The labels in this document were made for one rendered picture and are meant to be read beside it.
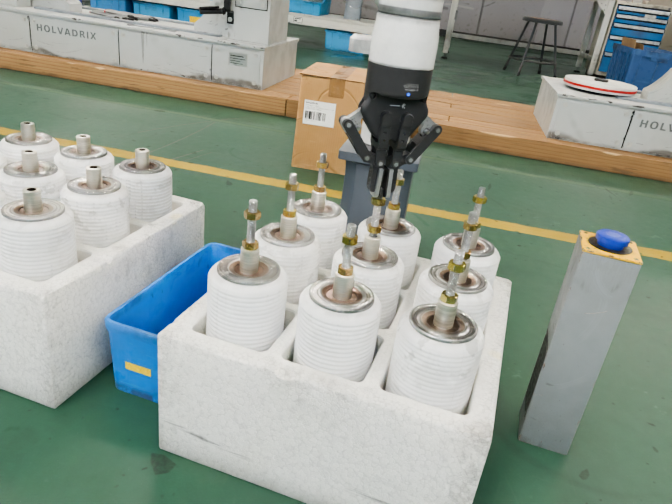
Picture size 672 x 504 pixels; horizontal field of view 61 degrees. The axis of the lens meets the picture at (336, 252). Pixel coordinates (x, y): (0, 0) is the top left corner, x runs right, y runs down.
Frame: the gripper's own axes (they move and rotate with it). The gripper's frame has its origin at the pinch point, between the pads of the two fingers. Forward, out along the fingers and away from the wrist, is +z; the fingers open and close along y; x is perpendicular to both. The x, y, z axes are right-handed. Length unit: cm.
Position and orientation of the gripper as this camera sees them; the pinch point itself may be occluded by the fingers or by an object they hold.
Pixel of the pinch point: (381, 180)
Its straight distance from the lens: 72.5
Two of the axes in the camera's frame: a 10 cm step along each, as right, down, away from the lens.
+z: -1.2, 8.9, 4.3
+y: 9.6, 0.0, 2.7
